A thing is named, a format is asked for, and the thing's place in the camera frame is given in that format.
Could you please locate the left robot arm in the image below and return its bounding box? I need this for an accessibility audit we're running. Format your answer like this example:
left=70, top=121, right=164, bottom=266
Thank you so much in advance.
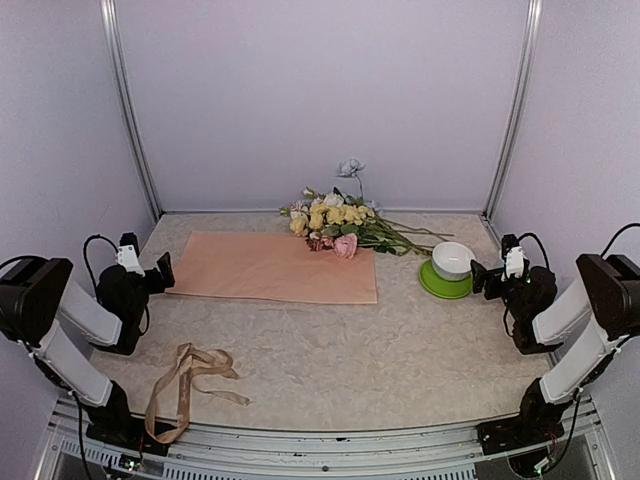
left=1, top=254, right=175, bottom=449

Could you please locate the front aluminium rail base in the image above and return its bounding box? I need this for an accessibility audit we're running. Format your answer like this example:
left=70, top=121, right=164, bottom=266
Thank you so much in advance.
left=34, top=394, right=616, bottom=480

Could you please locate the pink rose stem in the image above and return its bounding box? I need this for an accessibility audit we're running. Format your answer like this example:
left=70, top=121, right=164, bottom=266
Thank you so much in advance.
left=332, top=233, right=433, bottom=259

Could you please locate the aluminium frame post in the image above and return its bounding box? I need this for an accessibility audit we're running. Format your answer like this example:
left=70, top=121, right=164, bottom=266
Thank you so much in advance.
left=99, top=0, right=163, bottom=223
left=483, top=0, right=543, bottom=224

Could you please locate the dried mauve flower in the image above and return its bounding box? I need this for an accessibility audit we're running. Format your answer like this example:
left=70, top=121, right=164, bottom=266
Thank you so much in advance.
left=306, top=236, right=334, bottom=252

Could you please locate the green plate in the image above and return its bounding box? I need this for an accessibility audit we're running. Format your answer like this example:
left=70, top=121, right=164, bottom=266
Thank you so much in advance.
left=419, top=260, right=472, bottom=300

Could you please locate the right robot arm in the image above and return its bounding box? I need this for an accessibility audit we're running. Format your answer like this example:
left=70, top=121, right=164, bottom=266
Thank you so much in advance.
left=471, top=254, right=639, bottom=454

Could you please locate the left aluminium frame post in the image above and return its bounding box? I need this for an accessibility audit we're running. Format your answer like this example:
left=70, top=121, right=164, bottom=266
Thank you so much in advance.
left=99, top=0, right=163, bottom=223

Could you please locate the white pink flower stem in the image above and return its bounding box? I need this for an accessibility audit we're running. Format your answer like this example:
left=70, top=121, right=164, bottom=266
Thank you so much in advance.
left=279, top=187, right=321, bottom=220

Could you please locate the yellow rose bunch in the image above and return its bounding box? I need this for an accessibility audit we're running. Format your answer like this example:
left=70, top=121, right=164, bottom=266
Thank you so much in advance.
left=288, top=203, right=453, bottom=249

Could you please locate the pink wrapping paper sheet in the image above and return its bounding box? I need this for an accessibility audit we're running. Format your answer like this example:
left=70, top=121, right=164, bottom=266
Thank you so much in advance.
left=168, top=231, right=377, bottom=305

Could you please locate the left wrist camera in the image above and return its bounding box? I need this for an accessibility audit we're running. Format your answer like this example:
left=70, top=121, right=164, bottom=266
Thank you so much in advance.
left=116, top=232, right=145, bottom=276

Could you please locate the tan ribbon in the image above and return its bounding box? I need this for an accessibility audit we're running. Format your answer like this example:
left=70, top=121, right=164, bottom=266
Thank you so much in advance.
left=144, top=342, right=251, bottom=445

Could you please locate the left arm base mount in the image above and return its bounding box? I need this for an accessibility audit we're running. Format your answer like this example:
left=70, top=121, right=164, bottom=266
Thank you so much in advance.
left=86, top=417, right=169, bottom=457

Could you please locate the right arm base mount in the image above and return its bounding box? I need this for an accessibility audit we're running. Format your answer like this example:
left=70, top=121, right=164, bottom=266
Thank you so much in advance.
left=477, top=416, right=565, bottom=455

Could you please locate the right aluminium frame post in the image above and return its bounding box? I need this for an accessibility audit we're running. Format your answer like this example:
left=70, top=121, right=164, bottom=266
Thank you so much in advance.
left=483, top=0, right=543, bottom=224

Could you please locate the white rose stem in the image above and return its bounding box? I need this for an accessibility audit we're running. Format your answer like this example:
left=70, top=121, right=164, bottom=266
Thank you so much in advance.
left=322, top=193, right=346, bottom=209

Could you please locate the white ceramic bowl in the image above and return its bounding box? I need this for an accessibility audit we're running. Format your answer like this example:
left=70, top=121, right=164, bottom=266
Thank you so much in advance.
left=431, top=241, right=476, bottom=281

